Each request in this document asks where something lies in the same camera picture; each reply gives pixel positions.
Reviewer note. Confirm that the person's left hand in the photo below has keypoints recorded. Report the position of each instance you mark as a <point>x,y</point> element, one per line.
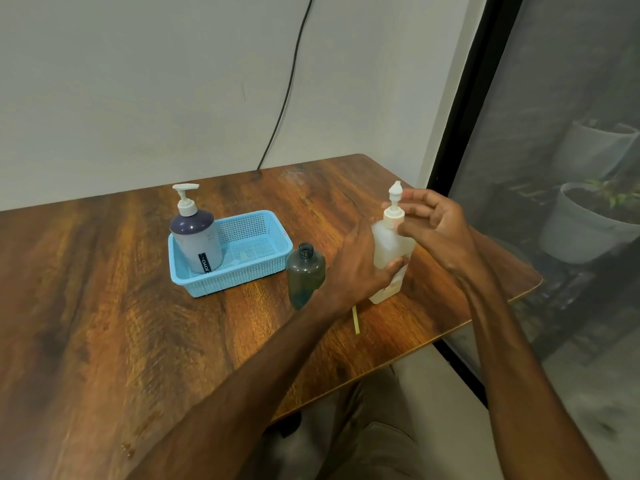
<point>350,279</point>

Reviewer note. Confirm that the white pump head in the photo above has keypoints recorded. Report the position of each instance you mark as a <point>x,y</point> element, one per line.
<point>394,209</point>

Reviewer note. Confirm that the green plant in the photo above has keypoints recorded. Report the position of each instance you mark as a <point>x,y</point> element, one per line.
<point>617,197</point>

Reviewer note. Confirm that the person's right forearm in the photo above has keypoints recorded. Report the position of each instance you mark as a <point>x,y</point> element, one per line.
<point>520,384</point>

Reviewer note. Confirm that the dark green pump head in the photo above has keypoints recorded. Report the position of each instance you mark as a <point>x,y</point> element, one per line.
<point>356,322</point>

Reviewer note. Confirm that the small purple and white bottle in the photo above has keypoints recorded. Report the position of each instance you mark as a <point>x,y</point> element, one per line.
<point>200,244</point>

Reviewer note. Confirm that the small dark green bottle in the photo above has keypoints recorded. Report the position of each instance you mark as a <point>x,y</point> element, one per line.
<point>305,277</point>

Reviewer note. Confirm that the white plant pot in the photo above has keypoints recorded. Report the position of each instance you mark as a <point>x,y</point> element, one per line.
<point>585,149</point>
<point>575,234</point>

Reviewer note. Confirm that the person's left forearm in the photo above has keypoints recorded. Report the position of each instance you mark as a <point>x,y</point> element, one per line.
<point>240,394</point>

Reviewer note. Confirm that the large translucent bottle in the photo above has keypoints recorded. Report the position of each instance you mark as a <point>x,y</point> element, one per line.
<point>390,247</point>

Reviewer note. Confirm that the blue plastic basket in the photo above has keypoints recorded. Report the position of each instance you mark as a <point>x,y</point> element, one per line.
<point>250,244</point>

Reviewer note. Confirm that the person's right hand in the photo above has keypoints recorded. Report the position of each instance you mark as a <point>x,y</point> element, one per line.
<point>445,234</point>

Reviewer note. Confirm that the person's beige trousers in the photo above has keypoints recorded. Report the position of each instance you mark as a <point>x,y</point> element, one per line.
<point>390,434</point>

